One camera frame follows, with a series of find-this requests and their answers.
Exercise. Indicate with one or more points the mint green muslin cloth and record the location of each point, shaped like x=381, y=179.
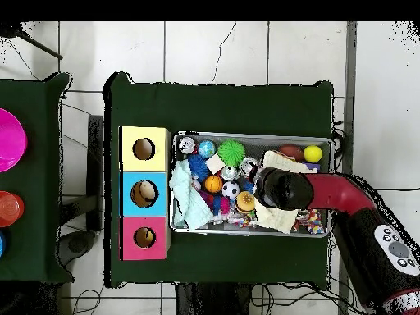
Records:
x=189, y=200

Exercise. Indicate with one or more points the cream yellow muslin cloth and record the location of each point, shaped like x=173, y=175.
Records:
x=279, y=161

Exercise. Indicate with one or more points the clear mesh bin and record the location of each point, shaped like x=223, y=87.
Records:
x=187, y=226

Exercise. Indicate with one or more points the wooden box with three holes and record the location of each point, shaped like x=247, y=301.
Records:
x=128, y=197

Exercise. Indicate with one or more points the small orange basketball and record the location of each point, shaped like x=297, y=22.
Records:
x=214, y=184

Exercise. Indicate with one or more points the wooden cube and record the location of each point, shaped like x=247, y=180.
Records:
x=214, y=163

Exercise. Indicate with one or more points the blue spiky ball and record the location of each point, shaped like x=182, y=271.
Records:
x=199, y=167

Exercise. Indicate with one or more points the small silver can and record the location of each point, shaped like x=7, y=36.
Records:
x=229, y=172

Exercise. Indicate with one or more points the small globe ball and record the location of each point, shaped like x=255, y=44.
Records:
x=207, y=149

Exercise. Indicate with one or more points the small soccer ball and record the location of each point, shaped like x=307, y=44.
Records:
x=230, y=189

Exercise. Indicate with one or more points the large green spiky ball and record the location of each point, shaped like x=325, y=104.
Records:
x=231, y=152

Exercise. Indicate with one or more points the silver can with pull tab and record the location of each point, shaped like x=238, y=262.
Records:
x=187, y=145

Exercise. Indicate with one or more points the silver can with open top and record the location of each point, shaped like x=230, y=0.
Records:
x=247, y=165

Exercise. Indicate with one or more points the dark green table cloth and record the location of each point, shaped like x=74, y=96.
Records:
x=216, y=105

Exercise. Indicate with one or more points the brown toy football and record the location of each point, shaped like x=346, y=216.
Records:
x=291, y=151

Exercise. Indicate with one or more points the yellow ball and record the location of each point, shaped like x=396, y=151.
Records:
x=313, y=154

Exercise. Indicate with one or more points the black floor stand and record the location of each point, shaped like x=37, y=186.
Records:
x=95, y=170

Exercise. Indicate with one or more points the green cloth side table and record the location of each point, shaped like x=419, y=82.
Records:
x=36, y=256

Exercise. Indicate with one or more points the pink bowl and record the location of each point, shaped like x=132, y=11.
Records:
x=10, y=142

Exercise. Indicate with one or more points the red cup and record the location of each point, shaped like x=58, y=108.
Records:
x=10, y=209

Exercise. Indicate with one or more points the blue cup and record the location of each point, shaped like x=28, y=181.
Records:
x=2, y=244

